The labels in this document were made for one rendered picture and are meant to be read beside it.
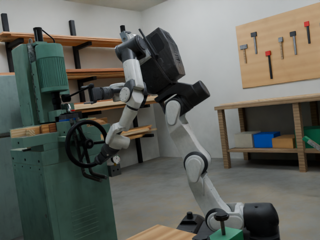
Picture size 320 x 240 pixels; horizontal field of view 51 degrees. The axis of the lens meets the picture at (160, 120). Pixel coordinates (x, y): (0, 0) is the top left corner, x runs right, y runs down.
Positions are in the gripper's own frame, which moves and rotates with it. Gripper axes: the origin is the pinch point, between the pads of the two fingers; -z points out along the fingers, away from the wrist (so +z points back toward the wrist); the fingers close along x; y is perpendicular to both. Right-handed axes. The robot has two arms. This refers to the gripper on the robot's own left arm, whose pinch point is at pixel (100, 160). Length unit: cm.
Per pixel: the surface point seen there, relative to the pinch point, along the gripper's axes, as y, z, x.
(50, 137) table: 31.3, -13.6, -7.4
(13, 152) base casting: 50, -61, -8
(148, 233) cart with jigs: -40, 56, -45
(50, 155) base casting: 23.1, -19.0, -12.2
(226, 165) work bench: -89, -130, 239
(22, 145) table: 36.4, -15.3, -22.9
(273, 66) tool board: -34, -26, 329
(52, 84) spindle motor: 59, -5, 14
